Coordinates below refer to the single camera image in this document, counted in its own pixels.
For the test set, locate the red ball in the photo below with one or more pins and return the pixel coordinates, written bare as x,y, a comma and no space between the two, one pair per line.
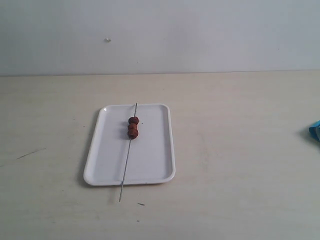
132,127
132,133
133,120

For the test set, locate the thin metal skewer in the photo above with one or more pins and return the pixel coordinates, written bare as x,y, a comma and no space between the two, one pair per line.
126,161

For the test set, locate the white plastic tray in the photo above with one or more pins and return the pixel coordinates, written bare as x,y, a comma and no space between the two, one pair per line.
151,157

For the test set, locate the blue white packet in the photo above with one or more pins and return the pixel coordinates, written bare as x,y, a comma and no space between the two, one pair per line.
314,131

